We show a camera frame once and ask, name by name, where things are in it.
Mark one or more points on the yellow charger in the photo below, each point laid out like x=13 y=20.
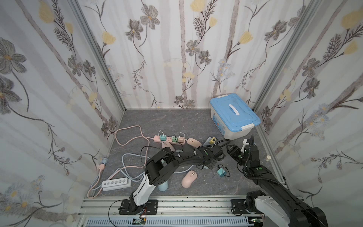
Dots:
x=213 y=140

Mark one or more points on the blue power strip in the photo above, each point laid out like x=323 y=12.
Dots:
x=207 y=142

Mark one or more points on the teal USB charger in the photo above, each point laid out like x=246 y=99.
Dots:
x=163 y=137

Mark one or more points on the pink power strip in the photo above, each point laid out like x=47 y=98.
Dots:
x=169 y=139

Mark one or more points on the blue mouse front left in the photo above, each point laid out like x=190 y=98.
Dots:
x=164 y=186

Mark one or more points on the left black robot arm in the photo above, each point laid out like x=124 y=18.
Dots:
x=161 y=167

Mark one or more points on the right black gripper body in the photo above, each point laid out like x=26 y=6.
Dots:
x=244 y=155

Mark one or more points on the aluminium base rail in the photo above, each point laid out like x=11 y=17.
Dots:
x=183 y=211

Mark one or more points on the pink mouse near strip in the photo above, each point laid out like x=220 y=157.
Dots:
x=168 y=145

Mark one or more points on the pink mouse front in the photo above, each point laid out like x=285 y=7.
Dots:
x=188 y=180

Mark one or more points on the pink mouse back right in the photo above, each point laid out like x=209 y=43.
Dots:
x=194 y=143

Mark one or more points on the white power strip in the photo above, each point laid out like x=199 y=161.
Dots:
x=115 y=184

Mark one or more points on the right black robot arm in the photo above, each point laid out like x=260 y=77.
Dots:
x=279 y=204

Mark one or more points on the blue lid storage box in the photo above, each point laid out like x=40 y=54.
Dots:
x=232 y=116

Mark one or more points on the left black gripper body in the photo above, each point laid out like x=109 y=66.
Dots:
x=213 y=153

